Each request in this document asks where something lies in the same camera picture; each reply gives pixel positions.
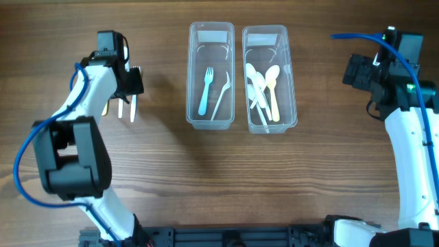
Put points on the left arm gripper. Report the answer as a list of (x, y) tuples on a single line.
[(137, 85)]

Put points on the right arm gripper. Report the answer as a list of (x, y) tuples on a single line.
[(357, 70)]

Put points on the light blue plastic fork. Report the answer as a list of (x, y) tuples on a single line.
[(208, 79)]

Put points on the white plastic spoon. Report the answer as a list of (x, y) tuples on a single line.
[(271, 73), (252, 96), (251, 73), (262, 99)]

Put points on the yellow plastic spoon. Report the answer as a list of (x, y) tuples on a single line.
[(274, 105)]

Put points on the white plastic fork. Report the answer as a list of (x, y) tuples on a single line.
[(136, 88), (120, 108), (224, 88)]

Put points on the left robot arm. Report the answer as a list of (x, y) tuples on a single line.
[(72, 159)]

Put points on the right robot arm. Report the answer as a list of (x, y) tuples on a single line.
[(409, 109)]

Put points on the left clear plastic container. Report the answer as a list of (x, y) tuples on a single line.
[(211, 44)]

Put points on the clear plastic container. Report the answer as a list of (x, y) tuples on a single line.
[(265, 46), (211, 44)]

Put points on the right clear plastic container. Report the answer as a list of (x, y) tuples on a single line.
[(265, 46)]

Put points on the yellow plastic fork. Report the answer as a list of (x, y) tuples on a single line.
[(105, 110)]

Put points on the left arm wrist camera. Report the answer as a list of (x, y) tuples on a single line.
[(126, 58)]

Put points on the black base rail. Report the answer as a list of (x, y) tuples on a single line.
[(285, 236)]

